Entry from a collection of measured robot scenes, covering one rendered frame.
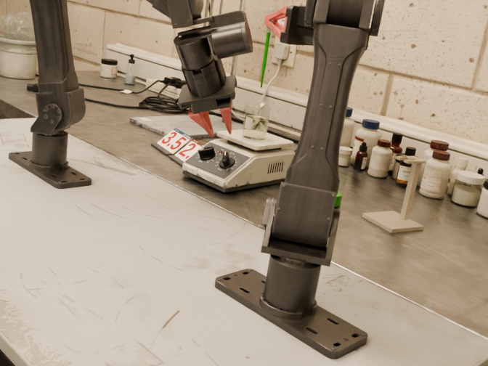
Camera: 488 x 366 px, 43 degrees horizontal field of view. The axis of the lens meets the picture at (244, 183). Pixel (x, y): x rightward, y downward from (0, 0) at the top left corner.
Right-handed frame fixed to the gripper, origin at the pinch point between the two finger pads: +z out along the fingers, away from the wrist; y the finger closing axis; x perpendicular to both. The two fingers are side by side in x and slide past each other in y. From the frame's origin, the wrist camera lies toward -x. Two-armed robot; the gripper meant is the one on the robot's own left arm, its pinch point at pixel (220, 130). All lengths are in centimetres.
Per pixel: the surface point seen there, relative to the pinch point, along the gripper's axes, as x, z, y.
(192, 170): 0.2, 7.8, 8.0
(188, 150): -13.0, 11.9, 11.8
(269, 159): -2.6, 10.3, -7.0
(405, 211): 8.8, 19.0, -31.2
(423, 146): -29, 33, -40
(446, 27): -44, 11, -49
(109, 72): -103, 32, 61
